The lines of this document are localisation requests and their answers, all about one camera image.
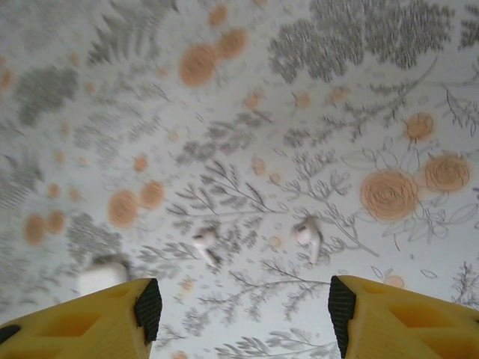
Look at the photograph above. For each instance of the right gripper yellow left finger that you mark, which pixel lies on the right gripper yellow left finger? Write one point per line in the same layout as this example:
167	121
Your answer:
75	325

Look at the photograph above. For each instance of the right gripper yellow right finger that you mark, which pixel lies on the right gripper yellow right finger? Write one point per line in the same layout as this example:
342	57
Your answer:
411	325

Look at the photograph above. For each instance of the white earbud charging case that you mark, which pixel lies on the white earbud charging case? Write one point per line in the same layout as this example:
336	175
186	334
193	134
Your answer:
101	278

